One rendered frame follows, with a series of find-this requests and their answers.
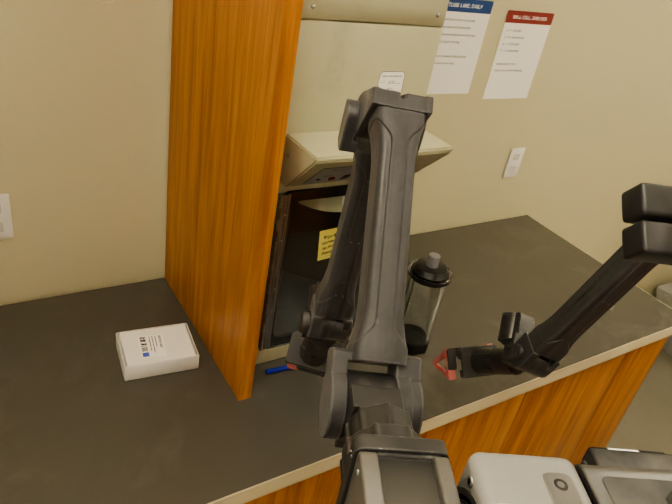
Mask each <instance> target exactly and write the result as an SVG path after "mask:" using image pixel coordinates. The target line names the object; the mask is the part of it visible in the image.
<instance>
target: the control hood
mask: <svg viewBox="0 0 672 504"><path fill-rule="evenodd" d="M338 135H339V131H321V132H302V133H287V134H286V137H285V145H284V152H283V160H282V167H281V175H280V182H281V183H282V184H283V185H284V186H285V187H291V186H300V185H303V183H304V182H306V181H307V180H308V179H310V178H311V177H312V176H314V175H315V174H316V173H318V172H319V171H321V170H322V169H326V168H337V167H348V166H353V155H354V153H352V152H346V151H340V150H338ZM452 150H453V148H452V146H450V145H449V144H447V143H445V142H444V141H442V140H440V139H439V138H437V137H436V136H434V135H432V134H431V133H429V132H428V131H426V130H425V133H424V136H423V139H422V142H421V145H420V148H419V151H418V155H417V158H416V162H415V173H416V172H418V171H420V170H422V169H423V168H425V167H427V166H429V165H430V164H432V163H434V162H436V161H437V160H439V159H441V158H442V157H444V156H446V155H448V154H449V153H451V151H452Z"/></svg>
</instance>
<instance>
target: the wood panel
mask: <svg viewBox="0 0 672 504"><path fill-rule="evenodd" d="M303 1H304V0H173V13H172V47H171V81H170V115H169V149H168V182H167V216H166V250H165V279H166V280H167V282H168V284H169V285H170V287H171V289H172V291H173V292H174V294H175V296H176V297H177V299H178V301H179V302H180V304H181V306H182V307H183V309H184V311H185V312H186V314H187V316H188V317H189V319H190V321H191V322H192V324H193V326H194V327H195V329H196V331H197V332H198V334H199V336H200V337H201V339H202V341H203V342H204V344H205V346H206V347H207V349H208V351H209V352H210V354H211V356H212V358H213V359H214V361H215V363H216V364H217V366H218V368H219V369H220V371H221V373H222V374H223V376H224V378H225V379H226V381H227V383H228V384H229V386H230V388H231V389H232V391H233V393H234V394H235V396H236V398H237V399H238V401H241V400H244V399H247V398H251V393H252V386H253V378H254V371H255V363H256V356H257V348H258V341H259V333H260V326H261V318H262V311H263V303H264V295H265V288H266V280H267V273H268V265H269V258H270V250H271V243H272V235H273V228H274V220H275V212H276V205H277V197H278V190H279V182H280V175H281V167H282V160H283V152H284V145H285V137H286V129H287V122H288V114H289V107H290V99H291V92H292V84H293V77H294V69H295V62H296V54H297V46H298V39H299V31H300V24H301V16H302V9H303Z"/></svg>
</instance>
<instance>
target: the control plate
mask: <svg viewBox="0 0 672 504"><path fill-rule="evenodd" d="M351 171H352V166H348V167H337V168H326V169H322V170H321V171H319V172H318V173H316V174H315V175H314V176H312V177H311V178H310V179H308V180H307V181H306V182H304V183H303V185H304V184H313V183H323V182H332V181H342V180H350V176H349V177H348V178H346V179H340V178H341V177H343V176H344V175H349V174H351ZM330 177H335V179H334V180H331V181H329V180H328V178H330ZM319 178H320V180H318V181H316V179H319Z"/></svg>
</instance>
